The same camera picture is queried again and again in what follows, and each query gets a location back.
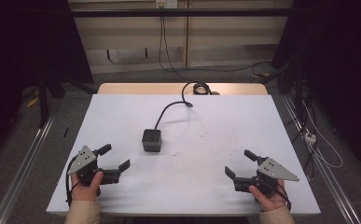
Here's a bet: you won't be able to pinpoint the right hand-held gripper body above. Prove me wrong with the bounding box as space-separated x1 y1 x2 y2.
233 157 300 197

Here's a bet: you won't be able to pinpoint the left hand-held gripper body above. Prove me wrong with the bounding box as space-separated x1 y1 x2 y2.
67 145 120 188

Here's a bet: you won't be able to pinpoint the person's left hand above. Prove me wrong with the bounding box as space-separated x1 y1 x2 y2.
70 171 104 203

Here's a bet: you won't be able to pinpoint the person's right hand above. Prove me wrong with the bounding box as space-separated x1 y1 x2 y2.
248 179 288 213

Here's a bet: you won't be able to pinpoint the black cube device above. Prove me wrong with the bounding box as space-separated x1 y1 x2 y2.
141 128 162 153

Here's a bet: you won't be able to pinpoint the white power strip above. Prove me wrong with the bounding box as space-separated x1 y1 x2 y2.
303 130 318 146

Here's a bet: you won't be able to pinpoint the black metal stand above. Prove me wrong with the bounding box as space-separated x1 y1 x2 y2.
35 73 66 129

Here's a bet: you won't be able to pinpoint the yellow floor tape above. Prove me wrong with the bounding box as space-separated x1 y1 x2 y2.
26 95 40 108

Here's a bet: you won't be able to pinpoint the black curtain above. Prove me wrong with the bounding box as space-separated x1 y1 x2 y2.
0 0 94 166
271 0 361 180

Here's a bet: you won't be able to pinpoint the right hand-held gripper black cable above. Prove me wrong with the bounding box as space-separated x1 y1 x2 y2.
274 182 293 212

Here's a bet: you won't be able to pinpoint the hand-held gripper black cable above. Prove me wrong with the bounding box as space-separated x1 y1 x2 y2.
64 156 77 207
274 182 293 212

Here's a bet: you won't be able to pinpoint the left hand-held gripper black cable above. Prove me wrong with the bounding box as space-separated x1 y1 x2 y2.
64 156 77 207

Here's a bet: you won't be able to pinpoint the aluminium floor rail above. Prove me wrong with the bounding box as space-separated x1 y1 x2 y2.
0 102 62 224
281 92 361 224

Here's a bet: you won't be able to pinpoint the white cable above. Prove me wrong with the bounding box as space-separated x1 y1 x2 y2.
301 101 344 169

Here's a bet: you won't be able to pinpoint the black cube device cable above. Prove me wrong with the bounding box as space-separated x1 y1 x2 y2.
154 81 214 131

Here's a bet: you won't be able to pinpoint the black wall cable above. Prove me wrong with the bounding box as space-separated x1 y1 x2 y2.
158 15 273 75
162 15 189 83

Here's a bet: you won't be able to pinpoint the black horizontal frame bar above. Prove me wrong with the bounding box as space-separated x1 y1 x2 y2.
70 7 295 19

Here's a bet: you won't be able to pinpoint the white wall socket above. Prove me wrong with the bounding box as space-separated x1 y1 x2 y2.
155 0 179 9

